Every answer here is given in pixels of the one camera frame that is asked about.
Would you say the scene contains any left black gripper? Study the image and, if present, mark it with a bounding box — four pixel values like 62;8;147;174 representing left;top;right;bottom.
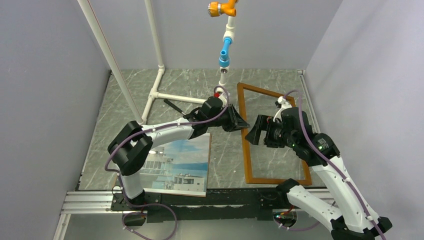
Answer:
207;104;250;133

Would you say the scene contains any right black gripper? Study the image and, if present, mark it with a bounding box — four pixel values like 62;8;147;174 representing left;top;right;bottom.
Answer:
245;113;298;148

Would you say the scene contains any brown wooden picture frame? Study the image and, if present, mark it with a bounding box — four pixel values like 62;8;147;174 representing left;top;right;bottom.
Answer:
237;82;312;186

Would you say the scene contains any building photo print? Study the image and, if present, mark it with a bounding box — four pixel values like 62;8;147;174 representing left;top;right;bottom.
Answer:
112;132;213;198

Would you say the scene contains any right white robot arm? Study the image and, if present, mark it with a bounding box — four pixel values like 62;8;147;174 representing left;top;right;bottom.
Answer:
245;107;393;240

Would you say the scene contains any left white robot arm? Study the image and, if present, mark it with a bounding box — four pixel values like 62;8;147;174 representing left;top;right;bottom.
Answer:
107;96;250;210

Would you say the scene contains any blue pipe fitting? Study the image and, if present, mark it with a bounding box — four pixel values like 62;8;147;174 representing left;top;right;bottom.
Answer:
219;36;233;68

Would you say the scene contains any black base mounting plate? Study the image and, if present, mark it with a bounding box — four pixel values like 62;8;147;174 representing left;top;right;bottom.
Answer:
110;187;298;227

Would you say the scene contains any white pvc pipe stand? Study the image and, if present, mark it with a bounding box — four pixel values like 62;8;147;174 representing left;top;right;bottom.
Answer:
77;0;237;126

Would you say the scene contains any orange pipe fitting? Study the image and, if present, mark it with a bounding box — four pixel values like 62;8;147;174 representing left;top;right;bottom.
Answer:
207;0;239;17

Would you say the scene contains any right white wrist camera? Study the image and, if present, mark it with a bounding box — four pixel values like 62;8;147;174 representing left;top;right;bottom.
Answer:
272;96;292;123

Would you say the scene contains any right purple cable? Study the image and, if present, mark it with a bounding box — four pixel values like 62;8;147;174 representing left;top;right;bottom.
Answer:
273;89;388;240

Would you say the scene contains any purple cable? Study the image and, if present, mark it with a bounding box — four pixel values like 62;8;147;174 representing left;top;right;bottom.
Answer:
104;85;230;240
273;89;388;240

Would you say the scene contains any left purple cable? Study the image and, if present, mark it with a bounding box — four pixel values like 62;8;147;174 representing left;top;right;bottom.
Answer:
104;85;230;240

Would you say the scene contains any aluminium rail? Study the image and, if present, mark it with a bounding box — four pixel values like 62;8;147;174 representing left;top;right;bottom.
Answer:
52;190;363;240

